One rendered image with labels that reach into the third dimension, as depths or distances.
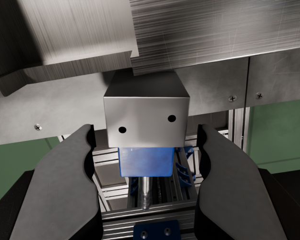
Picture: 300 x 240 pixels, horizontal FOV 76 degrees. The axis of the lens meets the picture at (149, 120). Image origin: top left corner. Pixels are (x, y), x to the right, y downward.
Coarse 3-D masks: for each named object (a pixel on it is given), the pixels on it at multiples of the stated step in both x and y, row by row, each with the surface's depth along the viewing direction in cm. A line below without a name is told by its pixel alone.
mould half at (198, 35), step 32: (160, 0) 6; (192, 0) 6; (224, 0) 6; (256, 0) 6; (288, 0) 6; (160, 32) 6; (192, 32) 6; (224, 32) 6; (256, 32) 6; (288, 32) 6; (160, 64) 6; (192, 64) 6; (0, 96) 7
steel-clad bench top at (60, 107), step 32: (224, 64) 16; (256, 64) 16; (288, 64) 16; (32, 96) 16; (64, 96) 16; (96, 96) 16; (192, 96) 17; (224, 96) 17; (256, 96) 17; (288, 96) 17; (0, 128) 18; (32, 128) 18; (64, 128) 18; (96, 128) 18
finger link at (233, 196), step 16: (208, 128) 12; (208, 144) 10; (224, 144) 10; (208, 160) 9; (224, 160) 9; (240, 160) 9; (208, 176) 8; (224, 176) 8; (240, 176) 8; (256, 176) 8; (208, 192) 7; (224, 192) 7; (240, 192) 7; (256, 192) 7; (208, 208) 7; (224, 208) 7; (240, 208) 7; (256, 208) 7; (272, 208) 7; (208, 224) 7; (224, 224) 6; (240, 224) 6; (256, 224) 6; (272, 224) 6
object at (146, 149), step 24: (120, 72) 15; (168, 72) 15; (120, 96) 11; (144, 96) 11; (168, 96) 11; (120, 120) 12; (144, 120) 12; (168, 120) 12; (120, 144) 12; (144, 144) 12; (168, 144) 12; (120, 168) 15; (144, 168) 15; (168, 168) 15; (144, 192) 18
